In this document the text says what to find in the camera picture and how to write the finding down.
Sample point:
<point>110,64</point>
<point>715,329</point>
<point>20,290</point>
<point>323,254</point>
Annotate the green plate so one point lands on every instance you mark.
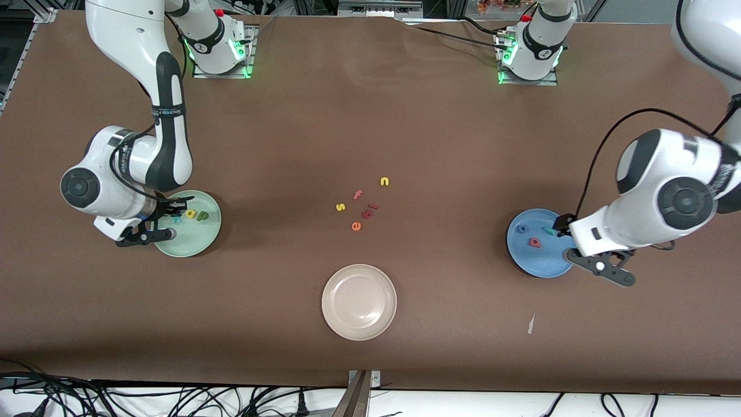
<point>200,240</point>

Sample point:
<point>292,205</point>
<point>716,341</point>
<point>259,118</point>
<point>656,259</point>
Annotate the aluminium profile rail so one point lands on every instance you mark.
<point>46,15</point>

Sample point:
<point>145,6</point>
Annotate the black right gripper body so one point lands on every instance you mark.
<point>162,208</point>

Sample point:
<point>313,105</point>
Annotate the blue plate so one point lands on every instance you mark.
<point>532,259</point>

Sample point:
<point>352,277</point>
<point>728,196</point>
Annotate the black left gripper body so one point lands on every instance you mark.
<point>562,223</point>

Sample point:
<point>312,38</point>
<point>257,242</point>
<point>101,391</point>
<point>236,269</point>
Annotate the orange artificial flowers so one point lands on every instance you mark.
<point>498,4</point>

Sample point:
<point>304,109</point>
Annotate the white paper scrap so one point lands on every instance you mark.
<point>531,325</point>

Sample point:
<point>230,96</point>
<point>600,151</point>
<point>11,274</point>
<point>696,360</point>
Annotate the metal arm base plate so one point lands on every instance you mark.
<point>223,76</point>
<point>529,83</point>

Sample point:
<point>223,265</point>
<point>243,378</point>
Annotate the silver metal frame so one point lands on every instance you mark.
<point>379,7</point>

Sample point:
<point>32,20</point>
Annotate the beige plate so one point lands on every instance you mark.
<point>359,301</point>

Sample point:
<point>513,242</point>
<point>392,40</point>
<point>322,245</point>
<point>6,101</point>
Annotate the metal table edge bracket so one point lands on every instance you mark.
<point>360,394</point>

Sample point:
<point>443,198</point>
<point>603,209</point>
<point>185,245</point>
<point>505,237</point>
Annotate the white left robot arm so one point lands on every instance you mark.
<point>654,191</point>

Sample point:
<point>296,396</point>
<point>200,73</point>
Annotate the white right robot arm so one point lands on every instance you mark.
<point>133,35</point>

